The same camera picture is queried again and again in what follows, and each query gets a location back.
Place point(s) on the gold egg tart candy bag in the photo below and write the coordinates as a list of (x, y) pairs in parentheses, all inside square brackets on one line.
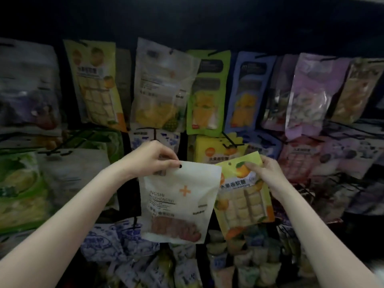
[(357, 90)]

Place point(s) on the person's right hand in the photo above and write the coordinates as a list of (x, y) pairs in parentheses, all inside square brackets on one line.
[(269, 172)]

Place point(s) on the row of pale green pouches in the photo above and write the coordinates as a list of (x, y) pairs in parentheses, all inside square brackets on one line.
[(246, 261)]

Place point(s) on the purple cow candy bag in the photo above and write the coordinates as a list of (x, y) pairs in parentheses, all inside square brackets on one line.
[(330, 156)]

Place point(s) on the person's left forearm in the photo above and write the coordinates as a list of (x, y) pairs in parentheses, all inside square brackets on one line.
[(54, 231)]

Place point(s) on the white dried fruit pouch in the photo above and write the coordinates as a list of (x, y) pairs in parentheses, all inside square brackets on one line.
[(69, 174)]

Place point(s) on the blue fruit roll candy packet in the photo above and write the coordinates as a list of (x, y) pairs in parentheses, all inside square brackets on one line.
[(264, 144)]

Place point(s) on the white red dried fruit packet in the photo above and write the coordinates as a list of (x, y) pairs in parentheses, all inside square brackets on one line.
[(180, 207)]

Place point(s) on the row of white blue pouches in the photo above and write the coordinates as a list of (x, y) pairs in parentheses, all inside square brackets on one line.
[(120, 249)]

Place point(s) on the yellow orange-cube snack bag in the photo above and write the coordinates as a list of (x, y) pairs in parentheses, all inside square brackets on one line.
[(96, 87), (243, 204), (210, 147)]

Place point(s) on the green dried mango packet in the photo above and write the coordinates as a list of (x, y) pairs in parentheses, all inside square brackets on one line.
[(207, 99)]

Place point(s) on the red sliced snack bag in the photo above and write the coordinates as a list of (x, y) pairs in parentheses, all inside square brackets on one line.
[(300, 159)]

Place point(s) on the blue dried mango packet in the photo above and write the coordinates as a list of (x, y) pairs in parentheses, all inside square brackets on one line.
[(249, 96)]

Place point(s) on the green yellow-fruit snack bag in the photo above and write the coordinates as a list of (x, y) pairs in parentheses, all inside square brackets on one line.
[(21, 192), (96, 142)]

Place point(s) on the pink marshmallow packet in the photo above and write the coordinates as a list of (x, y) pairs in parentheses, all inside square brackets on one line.
[(315, 93)]

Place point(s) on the clear dark-fruit snack bag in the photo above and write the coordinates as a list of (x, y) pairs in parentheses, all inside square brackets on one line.
[(30, 87)]

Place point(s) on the person's right forearm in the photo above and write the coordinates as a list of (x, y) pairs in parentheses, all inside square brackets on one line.
[(330, 243)]

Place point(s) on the person's left hand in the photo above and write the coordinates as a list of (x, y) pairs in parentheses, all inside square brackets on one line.
[(147, 159)]

